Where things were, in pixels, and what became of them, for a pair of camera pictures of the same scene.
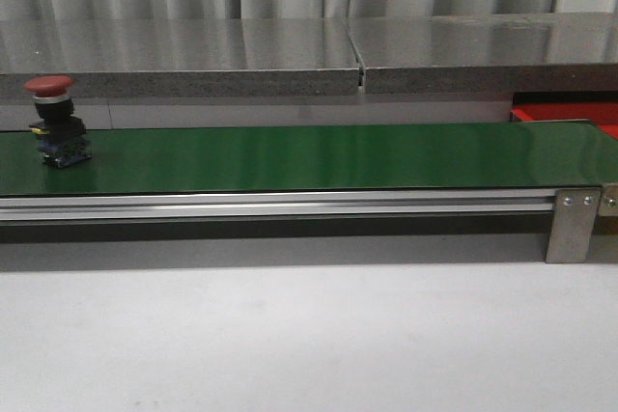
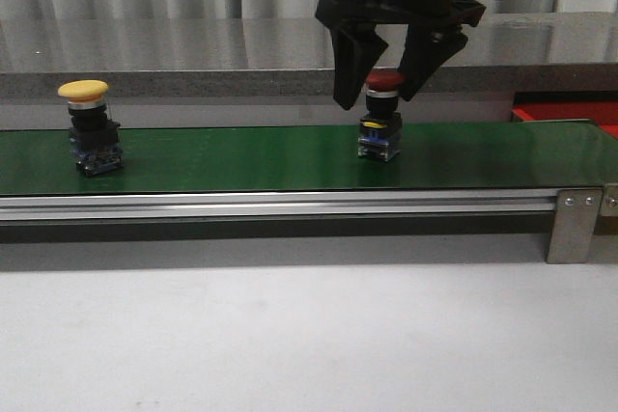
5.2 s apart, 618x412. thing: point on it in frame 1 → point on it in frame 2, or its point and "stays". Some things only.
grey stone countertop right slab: (488, 53) stays
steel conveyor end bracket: (608, 200) stays
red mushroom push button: (62, 138) → (380, 127)
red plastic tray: (603, 114) stays
